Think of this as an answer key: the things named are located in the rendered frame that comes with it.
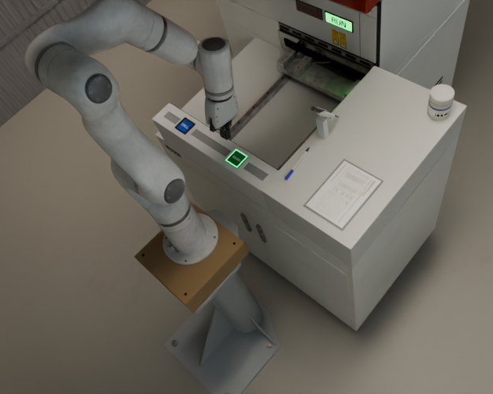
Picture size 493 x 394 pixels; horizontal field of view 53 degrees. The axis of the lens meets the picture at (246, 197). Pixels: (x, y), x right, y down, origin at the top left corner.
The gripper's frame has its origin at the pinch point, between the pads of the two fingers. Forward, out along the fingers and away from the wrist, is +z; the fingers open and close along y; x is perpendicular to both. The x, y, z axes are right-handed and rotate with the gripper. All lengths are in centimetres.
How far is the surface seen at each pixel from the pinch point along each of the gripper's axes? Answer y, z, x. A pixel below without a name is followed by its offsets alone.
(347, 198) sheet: -11.6, 12.5, 39.2
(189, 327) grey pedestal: 27, 118, -14
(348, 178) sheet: -17.4, 11.3, 35.5
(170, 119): -3.2, 15.6, -33.6
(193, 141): -0.7, 15.7, -18.6
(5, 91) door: -1, 95, -223
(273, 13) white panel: -59, -2, -31
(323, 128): -24.5, 4.4, 19.9
